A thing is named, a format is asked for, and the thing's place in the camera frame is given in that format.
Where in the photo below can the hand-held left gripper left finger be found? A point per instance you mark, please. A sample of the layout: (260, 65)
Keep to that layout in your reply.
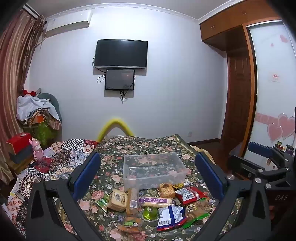
(92, 170)

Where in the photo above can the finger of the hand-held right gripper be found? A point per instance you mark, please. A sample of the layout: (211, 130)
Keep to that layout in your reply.
(260, 148)
(240, 165)

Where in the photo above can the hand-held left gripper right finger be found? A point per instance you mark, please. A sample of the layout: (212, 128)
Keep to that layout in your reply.
(208, 171)

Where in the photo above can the red snack packet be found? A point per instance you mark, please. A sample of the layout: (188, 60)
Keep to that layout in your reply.
(189, 194)

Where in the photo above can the yellow green small packet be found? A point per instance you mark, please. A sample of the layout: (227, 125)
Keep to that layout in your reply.
(178, 185)

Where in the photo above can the green snack packet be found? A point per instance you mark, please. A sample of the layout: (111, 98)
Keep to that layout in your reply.
(103, 202)

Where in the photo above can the tan cracker packet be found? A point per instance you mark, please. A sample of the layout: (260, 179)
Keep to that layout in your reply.
(116, 200)

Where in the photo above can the brown green-edged snack packet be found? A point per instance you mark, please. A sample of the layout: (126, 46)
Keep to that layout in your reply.
(196, 209)

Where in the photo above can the brown pastry packet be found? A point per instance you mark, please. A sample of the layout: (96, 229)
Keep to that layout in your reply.
(167, 189)

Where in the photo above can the brown bread packet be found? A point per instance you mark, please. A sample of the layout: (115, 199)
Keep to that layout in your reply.
(132, 201)

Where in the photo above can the clear plastic storage box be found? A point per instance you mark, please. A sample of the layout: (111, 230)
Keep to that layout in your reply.
(155, 171)

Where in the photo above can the blue white chip bag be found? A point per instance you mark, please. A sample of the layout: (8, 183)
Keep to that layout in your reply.
(170, 216)

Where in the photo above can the green jelly cup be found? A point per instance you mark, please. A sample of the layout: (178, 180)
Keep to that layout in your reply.
(150, 214)

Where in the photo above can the small dark jar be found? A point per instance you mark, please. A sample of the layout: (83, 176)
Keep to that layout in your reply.
(279, 144)
(289, 148)

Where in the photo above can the cream plush blanket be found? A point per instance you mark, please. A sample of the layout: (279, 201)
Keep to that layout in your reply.
(201, 149)

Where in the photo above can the patchwork quilt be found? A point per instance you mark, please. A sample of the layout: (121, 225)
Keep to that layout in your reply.
(64, 155)

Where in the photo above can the wooden door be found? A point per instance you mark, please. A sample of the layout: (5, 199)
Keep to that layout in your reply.
(238, 104)

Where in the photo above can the yellow foam tube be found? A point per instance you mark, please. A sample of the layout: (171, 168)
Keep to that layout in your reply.
(115, 121)

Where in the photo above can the pink plush toy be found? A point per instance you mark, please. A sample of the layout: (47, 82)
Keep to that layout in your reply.
(37, 150)

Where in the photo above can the purple label wafer bar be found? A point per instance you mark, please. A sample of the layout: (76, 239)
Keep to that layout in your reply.
(157, 201)

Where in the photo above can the green cloth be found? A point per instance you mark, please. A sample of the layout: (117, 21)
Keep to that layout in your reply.
(45, 134)

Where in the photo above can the orange snack packet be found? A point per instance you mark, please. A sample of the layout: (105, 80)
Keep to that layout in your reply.
(130, 226)

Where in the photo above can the grey box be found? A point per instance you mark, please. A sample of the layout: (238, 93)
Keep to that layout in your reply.
(23, 155)

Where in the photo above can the red white door sign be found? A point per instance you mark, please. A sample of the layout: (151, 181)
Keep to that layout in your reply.
(275, 77)

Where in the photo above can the red box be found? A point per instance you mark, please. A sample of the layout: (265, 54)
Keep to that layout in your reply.
(19, 141)

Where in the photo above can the teal chair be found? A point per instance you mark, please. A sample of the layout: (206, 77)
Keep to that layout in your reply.
(54, 102)

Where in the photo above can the pile of clothes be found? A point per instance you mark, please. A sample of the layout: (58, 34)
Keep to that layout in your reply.
(32, 106)

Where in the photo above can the white heart-print sliding door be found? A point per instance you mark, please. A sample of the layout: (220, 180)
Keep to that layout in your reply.
(272, 58)

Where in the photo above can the striped curtain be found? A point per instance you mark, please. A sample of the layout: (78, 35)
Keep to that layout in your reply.
(13, 69)

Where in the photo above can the wooden overhead cabinet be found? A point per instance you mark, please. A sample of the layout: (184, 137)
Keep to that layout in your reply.
(231, 23)

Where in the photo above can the white air conditioner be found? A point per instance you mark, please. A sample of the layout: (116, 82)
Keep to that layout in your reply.
(67, 22)

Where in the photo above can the small wall monitor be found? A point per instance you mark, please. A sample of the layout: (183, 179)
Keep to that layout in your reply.
(119, 79)

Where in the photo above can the wall television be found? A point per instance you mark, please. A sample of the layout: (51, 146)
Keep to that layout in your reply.
(120, 53)

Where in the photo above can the white curtain rail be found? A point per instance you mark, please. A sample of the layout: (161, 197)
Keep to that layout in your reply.
(31, 11)

